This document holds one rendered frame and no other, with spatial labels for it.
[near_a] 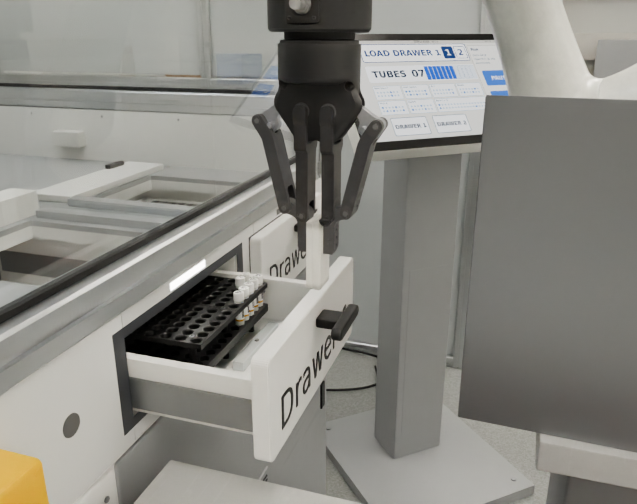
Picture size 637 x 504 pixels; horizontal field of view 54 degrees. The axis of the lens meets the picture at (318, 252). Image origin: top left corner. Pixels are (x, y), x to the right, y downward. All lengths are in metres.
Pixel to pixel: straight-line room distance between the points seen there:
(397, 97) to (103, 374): 1.02
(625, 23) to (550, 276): 3.51
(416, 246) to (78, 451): 1.15
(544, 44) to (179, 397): 0.65
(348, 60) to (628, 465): 0.53
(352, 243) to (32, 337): 1.90
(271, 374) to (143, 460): 0.22
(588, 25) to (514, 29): 3.22
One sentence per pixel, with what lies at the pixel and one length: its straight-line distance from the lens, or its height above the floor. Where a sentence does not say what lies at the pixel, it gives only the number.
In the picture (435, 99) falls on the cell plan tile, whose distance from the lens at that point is 1.51.
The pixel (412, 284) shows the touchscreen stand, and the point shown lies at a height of 0.58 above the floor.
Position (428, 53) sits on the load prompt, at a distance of 1.59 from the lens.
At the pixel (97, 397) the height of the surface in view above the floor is 0.88.
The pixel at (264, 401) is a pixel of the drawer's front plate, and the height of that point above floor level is 0.89.
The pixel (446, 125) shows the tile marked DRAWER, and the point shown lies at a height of 1.00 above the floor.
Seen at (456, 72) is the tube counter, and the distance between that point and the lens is 1.59.
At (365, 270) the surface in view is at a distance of 2.38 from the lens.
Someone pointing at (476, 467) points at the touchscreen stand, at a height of 0.04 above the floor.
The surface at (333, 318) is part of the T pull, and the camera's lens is 0.67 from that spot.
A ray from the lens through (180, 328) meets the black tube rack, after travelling 0.69.
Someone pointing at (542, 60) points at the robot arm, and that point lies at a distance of 0.93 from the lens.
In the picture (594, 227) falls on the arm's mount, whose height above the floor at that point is 1.01.
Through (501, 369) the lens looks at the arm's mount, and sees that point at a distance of 0.76.
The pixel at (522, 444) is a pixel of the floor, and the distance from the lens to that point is 2.11.
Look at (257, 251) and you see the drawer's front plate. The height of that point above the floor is 0.91.
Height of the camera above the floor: 1.20
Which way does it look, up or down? 19 degrees down
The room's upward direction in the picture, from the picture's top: straight up
